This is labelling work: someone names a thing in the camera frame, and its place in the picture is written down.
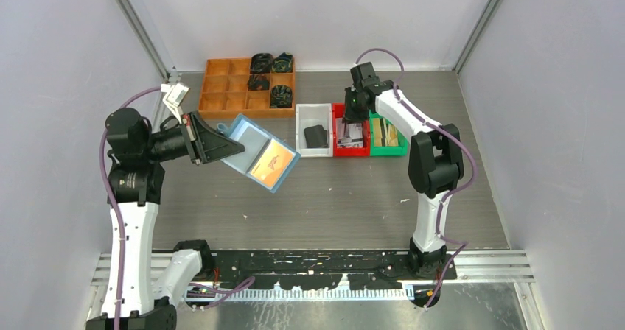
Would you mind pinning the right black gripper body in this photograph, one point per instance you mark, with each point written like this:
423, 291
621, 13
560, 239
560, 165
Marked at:
354, 112

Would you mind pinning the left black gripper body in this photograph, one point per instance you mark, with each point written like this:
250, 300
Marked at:
172, 143

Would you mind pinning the blue leather card holder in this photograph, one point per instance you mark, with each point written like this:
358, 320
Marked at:
254, 138

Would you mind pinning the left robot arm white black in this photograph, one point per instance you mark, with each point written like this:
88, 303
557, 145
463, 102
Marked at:
134, 298

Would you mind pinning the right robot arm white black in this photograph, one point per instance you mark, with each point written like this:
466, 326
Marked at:
435, 163

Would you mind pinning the gold cards stack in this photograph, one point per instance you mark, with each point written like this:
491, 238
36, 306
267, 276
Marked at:
384, 133

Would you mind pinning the gold card in holder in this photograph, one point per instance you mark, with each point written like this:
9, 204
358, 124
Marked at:
272, 164

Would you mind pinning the red plastic bin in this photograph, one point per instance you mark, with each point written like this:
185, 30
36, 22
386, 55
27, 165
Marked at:
337, 113

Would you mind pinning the white plastic bin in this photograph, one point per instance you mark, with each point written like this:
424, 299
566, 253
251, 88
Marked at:
309, 115

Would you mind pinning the orange wooden compartment tray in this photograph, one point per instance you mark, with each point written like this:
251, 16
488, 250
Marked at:
224, 93

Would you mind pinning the black wallet in white bin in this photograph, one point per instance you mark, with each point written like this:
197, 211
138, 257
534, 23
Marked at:
316, 137

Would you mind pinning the green plastic bin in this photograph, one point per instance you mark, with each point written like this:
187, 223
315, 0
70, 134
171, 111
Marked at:
401, 150

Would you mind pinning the rolled dark belt bottom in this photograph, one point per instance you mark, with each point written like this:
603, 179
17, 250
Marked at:
281, 96

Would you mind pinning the rolled dark belt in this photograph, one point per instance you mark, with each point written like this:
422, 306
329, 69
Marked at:
282, 63
281, 96
261, 63
258, 82

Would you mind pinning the rolled dark belt middle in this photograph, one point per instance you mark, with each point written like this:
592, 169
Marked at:
258, 82

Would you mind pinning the rolled dark belt top right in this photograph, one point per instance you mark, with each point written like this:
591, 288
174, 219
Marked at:
282, 63

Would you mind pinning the rolled dark belt top left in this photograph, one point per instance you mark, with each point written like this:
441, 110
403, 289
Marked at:
261, 63

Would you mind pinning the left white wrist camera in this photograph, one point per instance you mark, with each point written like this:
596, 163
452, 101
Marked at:
173, 96

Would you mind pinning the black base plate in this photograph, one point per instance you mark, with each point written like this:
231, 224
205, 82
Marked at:
320, 269

